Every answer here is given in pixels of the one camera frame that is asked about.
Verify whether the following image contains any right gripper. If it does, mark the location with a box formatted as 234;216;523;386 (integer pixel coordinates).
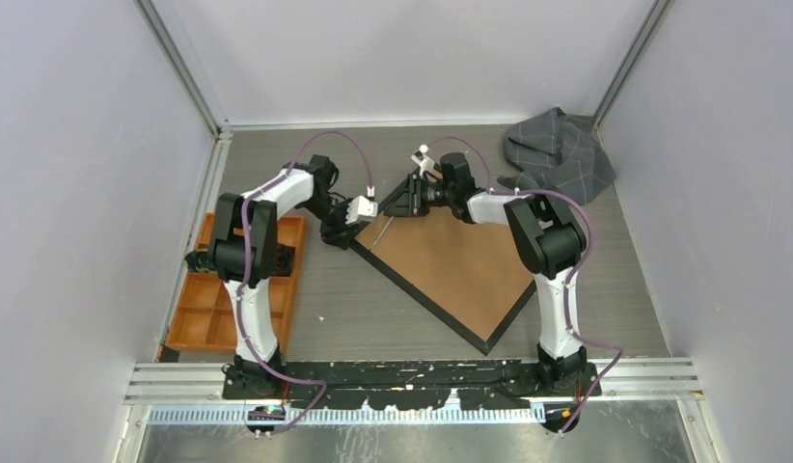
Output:
384;175;454;219

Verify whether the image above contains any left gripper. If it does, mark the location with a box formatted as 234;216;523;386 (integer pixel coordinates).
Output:
302;195;361;250

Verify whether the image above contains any yellow handled screwdriver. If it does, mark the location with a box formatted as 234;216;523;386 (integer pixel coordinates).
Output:
370;216;395;250

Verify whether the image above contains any black picture frame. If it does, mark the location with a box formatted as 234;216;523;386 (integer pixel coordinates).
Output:
350;207;536;355

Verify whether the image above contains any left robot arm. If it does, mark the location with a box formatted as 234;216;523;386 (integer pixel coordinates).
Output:
207;155;378;399

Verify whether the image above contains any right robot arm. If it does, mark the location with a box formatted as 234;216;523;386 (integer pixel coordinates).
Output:
385;146;590;396

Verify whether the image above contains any grey checked cloth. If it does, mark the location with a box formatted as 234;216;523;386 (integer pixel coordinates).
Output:
498;107;616;205

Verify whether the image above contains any orange wooden divided tray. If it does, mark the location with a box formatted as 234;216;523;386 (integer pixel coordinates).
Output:
165;213;308;354

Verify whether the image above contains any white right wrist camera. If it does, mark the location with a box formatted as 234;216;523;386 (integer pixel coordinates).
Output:
410;144;436;180

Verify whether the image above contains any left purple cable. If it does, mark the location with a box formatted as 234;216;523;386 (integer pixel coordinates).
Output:
232;130;378;438

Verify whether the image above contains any purple cable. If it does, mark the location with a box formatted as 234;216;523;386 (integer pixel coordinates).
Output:
419;135;626;437
232;130;378;438

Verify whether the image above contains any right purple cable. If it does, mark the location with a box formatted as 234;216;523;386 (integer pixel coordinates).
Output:
419;135;626;437

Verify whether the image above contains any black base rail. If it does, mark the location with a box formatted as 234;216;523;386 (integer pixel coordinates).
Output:
221;359;597;411

